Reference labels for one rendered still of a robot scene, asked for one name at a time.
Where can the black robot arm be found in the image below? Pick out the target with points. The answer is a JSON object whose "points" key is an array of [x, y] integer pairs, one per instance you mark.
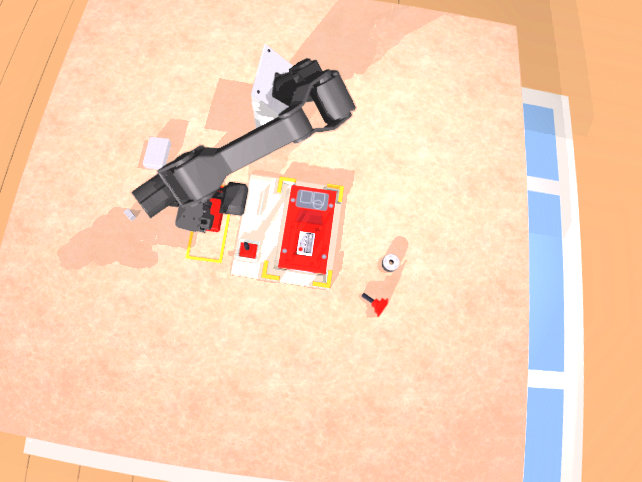
{"points": [[193, 177]]}

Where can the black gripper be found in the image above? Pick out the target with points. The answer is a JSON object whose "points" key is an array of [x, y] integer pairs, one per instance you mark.
{"points": [[233, 198]]}

